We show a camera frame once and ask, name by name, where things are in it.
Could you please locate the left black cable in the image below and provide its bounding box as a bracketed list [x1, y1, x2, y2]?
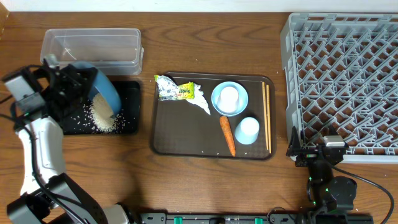
[0, 95, 91, 224]

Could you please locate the white rice pile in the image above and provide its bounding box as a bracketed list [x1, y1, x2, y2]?
[71, 93, 120, 134]

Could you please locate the brown serving tray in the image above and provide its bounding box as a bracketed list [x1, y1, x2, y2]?
[150, 72, 276, 161]

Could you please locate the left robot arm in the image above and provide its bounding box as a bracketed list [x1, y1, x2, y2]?
[2, 59, 142, 223]

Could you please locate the yellow green pandan packet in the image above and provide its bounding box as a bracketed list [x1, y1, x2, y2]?
[177, 82, 195, 100]

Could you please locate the grey dishwasher rack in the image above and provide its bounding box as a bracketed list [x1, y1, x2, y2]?
[280, 12, 397, 164]

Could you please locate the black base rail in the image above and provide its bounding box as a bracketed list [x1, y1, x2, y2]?
[140, 213, 374, 224]

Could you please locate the dark blue plate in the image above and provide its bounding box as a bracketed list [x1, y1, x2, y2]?
[72, 61, 121, 118]

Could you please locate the black waste tray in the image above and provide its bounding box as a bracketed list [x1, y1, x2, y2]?
[62, 81, 141, 135]

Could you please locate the clear plastic container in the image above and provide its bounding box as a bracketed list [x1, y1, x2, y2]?
[40, 28, 144, 75]

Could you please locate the light blue bowl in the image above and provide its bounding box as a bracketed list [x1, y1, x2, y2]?
[211, 82, 249, 117]

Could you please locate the silver foil wrapper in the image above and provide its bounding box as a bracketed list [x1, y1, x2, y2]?
[155, 75, 179, 101]

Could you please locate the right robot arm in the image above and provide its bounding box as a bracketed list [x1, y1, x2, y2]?
[286, 127, 357, 223]

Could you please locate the white crumpled tissue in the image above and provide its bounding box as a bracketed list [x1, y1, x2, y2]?
[187, 83, 211, 115]

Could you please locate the orange carrot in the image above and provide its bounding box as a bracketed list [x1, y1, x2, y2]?
[220, 116, 236, 157]

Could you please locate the light blue cup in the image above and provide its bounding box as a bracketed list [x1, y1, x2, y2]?
[234, 117, 260, 145]

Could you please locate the pale pink cup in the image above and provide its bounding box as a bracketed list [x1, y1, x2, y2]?
[217, 86, 239, 114]

